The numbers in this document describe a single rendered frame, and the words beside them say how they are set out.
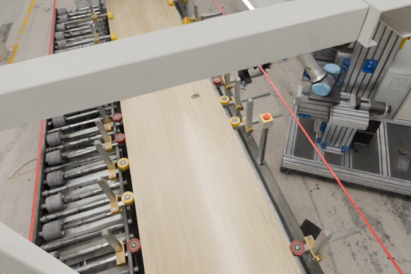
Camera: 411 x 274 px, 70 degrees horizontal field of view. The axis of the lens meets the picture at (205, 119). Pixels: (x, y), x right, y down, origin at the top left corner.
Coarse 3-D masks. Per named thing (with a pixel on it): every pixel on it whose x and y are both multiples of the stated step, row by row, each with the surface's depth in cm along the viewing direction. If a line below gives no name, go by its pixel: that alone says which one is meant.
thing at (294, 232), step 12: (180, 12) 391; (228, 108) 267; (240, 120) 254; (240, 132) 246; (252, 144) 237; (252, 156) 230; (264, 168) 222; (264, 180) 215; (276, 192) 208; (276, 204) 202; (288, 216) 196; (288, 228) 191; (300, 240) 185; (312, 264) 176
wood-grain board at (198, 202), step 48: (144, 0) 370; (144, 96) 254; (144, 144) 219; (192, 144) 216; (144, 192) 193; (192, 192) 191; (240, 192) 188; (144, 240) 173; (192, 240) 171; (240, 240) 169
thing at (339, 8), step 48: (336, 0) 35; (384, 0) 34; (96, 48) 32; (144, 48) 31; (192, 48) 31; (240, 48) 33; (288, 48) 35; (0, 96) 29; (48, 96) 30; (96, 96) 32; (0, 240) 49
